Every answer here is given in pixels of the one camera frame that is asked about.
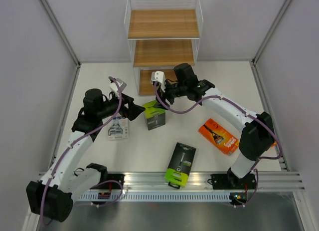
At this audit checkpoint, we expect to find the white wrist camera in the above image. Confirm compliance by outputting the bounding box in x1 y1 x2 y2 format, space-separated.
151 71 166 92
109 77 127 98

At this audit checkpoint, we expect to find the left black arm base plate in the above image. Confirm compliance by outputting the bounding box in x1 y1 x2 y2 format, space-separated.
98 173 125 190

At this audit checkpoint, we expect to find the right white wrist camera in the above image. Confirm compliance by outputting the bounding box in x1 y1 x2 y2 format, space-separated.
151 71 166 92

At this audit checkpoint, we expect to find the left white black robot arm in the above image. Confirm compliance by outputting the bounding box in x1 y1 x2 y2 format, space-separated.
26 88 145 222

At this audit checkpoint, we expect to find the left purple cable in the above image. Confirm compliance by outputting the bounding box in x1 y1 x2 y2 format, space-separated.
39 76 123 227

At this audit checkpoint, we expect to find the white slotted cable duct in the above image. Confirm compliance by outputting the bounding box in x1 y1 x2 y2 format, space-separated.
77 192 231 203

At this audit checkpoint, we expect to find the orange razor box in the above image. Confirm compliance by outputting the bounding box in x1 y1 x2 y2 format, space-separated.
198 118 239 156

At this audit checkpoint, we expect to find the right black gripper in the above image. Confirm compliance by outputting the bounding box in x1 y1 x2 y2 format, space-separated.
154 79 187 111

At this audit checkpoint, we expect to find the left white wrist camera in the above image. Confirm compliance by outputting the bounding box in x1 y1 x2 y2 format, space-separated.
109 77 127 98

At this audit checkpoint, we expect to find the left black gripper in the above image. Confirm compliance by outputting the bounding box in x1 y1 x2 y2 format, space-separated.
97 92 145 121

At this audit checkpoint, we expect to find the black green razor box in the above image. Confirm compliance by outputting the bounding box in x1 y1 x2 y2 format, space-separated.
165 142 196 189
143 100 166 130

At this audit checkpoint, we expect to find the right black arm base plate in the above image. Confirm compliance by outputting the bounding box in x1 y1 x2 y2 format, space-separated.
207 173 257 190

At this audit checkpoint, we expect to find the white wire wooden shelf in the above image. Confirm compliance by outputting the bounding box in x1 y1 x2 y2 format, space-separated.
124 0 203 96

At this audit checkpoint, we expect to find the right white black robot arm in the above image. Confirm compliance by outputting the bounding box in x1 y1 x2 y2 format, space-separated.
151 63 276 189

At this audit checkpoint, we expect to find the white blister razor pack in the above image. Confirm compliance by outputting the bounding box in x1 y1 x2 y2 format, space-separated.
108 115 129 140

